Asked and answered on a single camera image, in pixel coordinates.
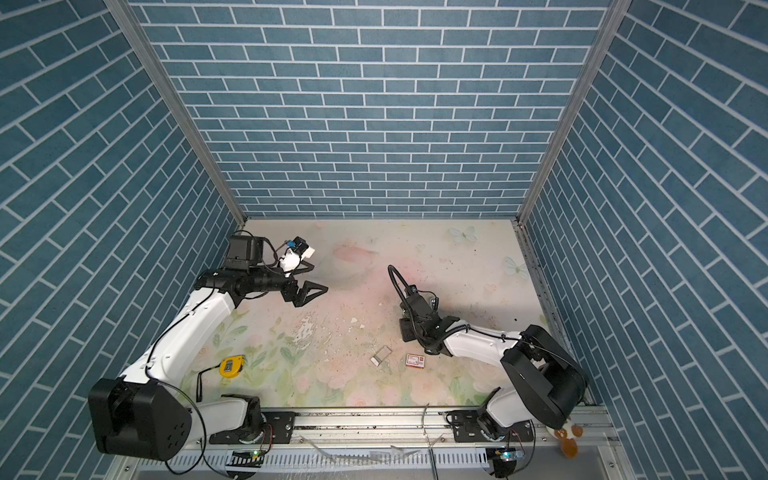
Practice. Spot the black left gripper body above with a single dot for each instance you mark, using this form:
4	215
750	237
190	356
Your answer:
288	288

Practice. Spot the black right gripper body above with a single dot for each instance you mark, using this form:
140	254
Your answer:
407	329

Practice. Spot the red white staple box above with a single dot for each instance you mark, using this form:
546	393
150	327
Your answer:
415	361

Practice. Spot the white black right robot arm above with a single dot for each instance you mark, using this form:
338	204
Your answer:
546	382

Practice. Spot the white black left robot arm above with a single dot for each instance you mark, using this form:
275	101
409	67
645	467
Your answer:
143	412

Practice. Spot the yellow tape measure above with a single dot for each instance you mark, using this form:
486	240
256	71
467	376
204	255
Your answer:
231	367

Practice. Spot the green circuit board right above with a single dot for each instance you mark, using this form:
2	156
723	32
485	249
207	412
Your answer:
503	461

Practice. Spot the brown white plush toy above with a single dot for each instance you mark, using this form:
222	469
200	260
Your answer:
567	437

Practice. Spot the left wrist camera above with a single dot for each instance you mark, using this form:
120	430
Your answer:
297	250

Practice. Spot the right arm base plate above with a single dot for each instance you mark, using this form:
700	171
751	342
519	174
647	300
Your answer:
474	426

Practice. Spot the aluminium front rail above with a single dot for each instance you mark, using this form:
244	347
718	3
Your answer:
413	427

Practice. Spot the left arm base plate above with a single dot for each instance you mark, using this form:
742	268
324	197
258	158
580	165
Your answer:
274	428

